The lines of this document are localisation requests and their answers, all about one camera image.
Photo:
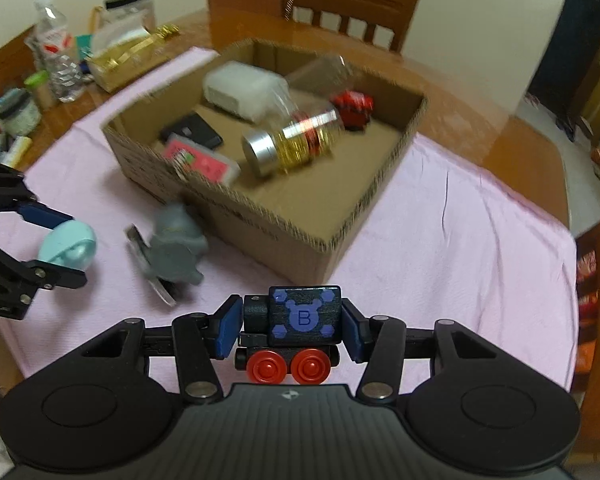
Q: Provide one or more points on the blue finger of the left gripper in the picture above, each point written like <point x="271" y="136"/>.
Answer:
<point x="15" y="196"/>
<point x="21" y="280"/>

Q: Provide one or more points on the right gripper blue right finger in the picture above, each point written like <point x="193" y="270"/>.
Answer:
<point x="379" y="343"/>

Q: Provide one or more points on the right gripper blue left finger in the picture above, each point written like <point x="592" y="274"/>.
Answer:
<point x="199" y="338"/>

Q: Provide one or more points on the light blue egg case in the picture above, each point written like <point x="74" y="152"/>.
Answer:
<point x="72" y="244"/>

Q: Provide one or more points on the black toy train block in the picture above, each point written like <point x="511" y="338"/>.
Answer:
<point x="290" y="331"/>

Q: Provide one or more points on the grey plush toy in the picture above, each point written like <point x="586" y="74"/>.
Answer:
<point x="176" y="246"/>

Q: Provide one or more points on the small labelled jar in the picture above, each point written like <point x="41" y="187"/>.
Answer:
<point x="19" y="114"/>

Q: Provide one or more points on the green cap bottle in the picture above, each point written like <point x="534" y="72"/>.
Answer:
<point x="38" y="85"/>

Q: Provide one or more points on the pink table cloth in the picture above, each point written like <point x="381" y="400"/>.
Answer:
<point x="445" y="240"/>

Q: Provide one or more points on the clear water bottle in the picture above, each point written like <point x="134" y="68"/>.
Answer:
<point x="58" y="51"/>

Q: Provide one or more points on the gold tissue pack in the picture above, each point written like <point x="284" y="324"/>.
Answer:
<point x="119" y="65"/>

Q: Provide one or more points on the pink card box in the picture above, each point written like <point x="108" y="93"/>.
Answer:
<point x="189" y="157"/>

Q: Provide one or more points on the black power bank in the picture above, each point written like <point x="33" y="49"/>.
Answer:
<point x="193" y="128"/>

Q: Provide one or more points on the brown cardboard box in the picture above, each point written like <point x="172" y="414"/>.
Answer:
<point x="298" y="223"/>

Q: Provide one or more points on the clear jar black lid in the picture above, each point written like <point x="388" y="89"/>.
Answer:
<point x="116" y="10"/>

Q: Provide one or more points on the glass jar with silver lid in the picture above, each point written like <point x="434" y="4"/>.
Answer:
<point x="288" y="142"/>

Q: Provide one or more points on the wooden chair at right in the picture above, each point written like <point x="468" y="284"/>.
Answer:
<point x="586" y="379"/>

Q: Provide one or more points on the red small box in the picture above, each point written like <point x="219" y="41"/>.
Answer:
<point x="355" y="109"/>

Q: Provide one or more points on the white plastic container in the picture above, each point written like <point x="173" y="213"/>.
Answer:
<point x="244" y="90"/>

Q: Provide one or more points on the clear plastic cup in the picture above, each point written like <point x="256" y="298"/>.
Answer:
<point x="326" y="77"/>

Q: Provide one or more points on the wooden chair behind table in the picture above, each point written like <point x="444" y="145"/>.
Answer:
<point x="350" y="5"/>

